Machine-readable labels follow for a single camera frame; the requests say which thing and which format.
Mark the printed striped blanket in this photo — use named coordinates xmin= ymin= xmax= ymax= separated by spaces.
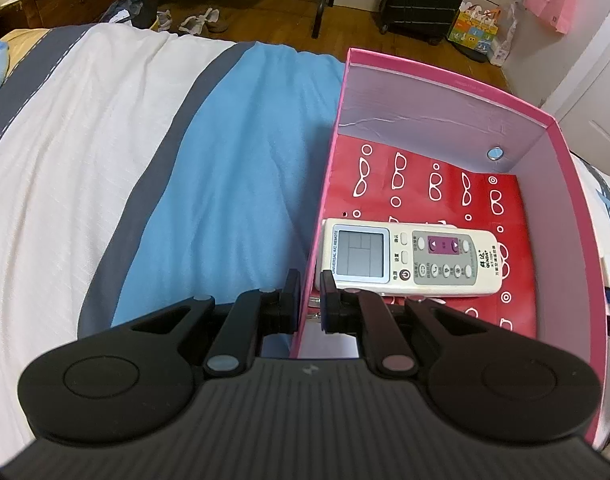
xmin=0 ymin=22 xmax=610 ymax=463

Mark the white remote control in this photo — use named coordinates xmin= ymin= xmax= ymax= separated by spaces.
xmin=316 ymin=217 xmax=504 ymax=299

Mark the clear plastic bag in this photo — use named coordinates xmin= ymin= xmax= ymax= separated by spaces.
xmin=489 ymin=0 xmax=524 ymax=67

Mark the colourful gift bag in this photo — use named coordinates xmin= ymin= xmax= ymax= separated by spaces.
xmin=446 ymin=1 xmax=504 ymax=57

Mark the brown shoe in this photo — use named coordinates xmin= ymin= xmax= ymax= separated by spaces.
xmin=205 ymin=10 xmax=232 ymax=34

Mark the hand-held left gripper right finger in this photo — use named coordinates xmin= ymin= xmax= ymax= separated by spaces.
xmin=318 ymin=270 xmax=480 ymax=380

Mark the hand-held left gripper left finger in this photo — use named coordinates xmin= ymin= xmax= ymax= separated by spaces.
xmin=130 ymin=269 xmax=304 ymax=380

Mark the pink paper bag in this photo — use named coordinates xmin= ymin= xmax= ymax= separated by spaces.
xmin=521 ymin=0 xmax=582 ymax=37

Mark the black bag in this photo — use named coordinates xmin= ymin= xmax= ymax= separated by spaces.
xmin=104 ymin=0 xmax=159 ymax=29

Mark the white door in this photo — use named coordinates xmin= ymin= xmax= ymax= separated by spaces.
xmin=539 ymin=0 xmax=610 ymax=173

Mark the red glasses-print paper bag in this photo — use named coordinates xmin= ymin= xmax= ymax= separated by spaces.
xmin=325 ymin=137 xmax=542 ymax=361

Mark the pink cardboard box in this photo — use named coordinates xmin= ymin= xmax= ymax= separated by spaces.
xmin=290 ymin=47 xmax=610 ymax=450

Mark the pair of shoes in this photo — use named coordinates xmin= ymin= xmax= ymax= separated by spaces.
xmin=178 ymin=8 xmax=220 ymax=37

